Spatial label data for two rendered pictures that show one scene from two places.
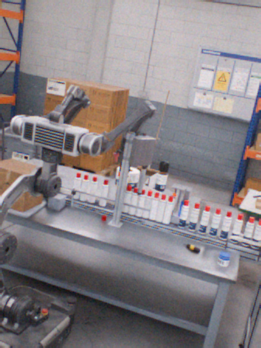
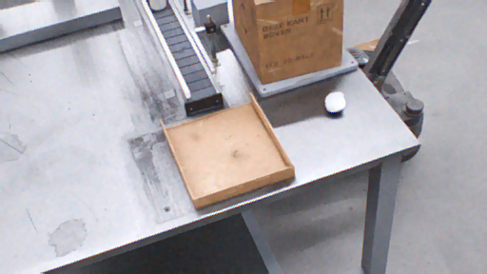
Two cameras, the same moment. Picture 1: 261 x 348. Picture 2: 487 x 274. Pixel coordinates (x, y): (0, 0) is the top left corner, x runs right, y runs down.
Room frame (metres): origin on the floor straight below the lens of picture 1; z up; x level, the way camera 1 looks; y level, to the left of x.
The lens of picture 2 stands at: (3.78, 2.04, 2.05)
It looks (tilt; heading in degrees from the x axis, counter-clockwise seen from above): 45 degrees down; 240
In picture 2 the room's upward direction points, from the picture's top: 7 degrees counter-clockwise
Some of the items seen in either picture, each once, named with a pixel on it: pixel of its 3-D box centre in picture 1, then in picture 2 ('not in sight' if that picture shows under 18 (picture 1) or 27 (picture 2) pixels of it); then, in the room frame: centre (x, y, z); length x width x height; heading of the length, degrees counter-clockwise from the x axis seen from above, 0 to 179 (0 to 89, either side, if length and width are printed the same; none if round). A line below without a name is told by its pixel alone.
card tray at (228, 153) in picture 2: not in sight; (224, 146); (3.23, 1.01, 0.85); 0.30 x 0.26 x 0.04; 75
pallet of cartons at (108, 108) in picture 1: (84, 126); not in sight; (6.88, 0.87, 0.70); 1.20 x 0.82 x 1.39; 75
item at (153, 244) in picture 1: (109, 205); (91, 5); (3.20, 0.12, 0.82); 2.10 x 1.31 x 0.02; 75
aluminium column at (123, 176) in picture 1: (123, 179); not in sight; (2.83, 0.04, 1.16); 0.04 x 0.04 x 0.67; 75
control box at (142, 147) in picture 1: (139, 150); not in sight; (2.87, -0.04, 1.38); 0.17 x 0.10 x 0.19; 130
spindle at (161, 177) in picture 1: (161, 177); not in sight; (3.52, -0.27, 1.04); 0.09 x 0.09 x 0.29
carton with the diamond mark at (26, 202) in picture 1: (16, 184); (283, 8); (2.86, 0.78, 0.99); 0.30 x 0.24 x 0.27; 71
